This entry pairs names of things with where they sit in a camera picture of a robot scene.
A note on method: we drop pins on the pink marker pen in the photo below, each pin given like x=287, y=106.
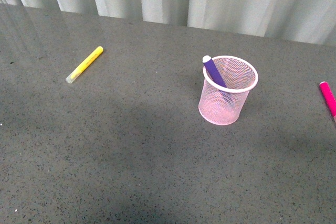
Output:
x=329, y=97

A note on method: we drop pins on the yellow highlighter pen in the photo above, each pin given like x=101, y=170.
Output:
x=85, y=64

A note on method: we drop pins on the purple marker pen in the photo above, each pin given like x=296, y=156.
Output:
x=213, y=72

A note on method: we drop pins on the pink mesh pen cup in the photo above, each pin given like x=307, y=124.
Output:
x=227, y=83

